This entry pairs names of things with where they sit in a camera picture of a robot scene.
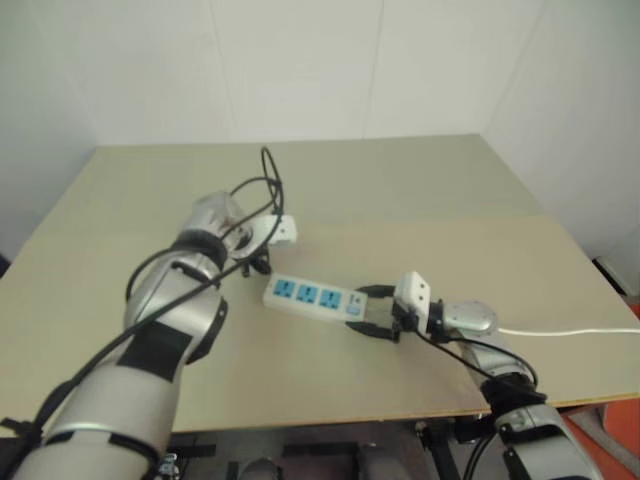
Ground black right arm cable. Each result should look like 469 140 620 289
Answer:
415 329 549 480

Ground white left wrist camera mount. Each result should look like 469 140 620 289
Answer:
239 213 299 248

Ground black table frame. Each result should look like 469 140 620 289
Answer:
172 412 494 480

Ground dark grey rounded shape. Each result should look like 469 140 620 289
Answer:
239 457 281 480

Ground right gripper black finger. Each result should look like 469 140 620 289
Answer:
355 283 397 301
344 321 402 345

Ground white power strip blue sockets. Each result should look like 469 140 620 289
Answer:
262 273 369 326

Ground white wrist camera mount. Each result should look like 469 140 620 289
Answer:
392 271 432 318
239 213 299 248

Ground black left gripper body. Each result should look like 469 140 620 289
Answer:
240 249 274 278

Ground orange object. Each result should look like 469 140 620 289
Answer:
597 399 640 480

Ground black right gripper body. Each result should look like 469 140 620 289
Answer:
391 298 428 336

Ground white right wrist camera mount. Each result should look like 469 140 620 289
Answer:
392 271 432 318

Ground white power strip cord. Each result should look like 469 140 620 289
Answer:
497 326 640 337

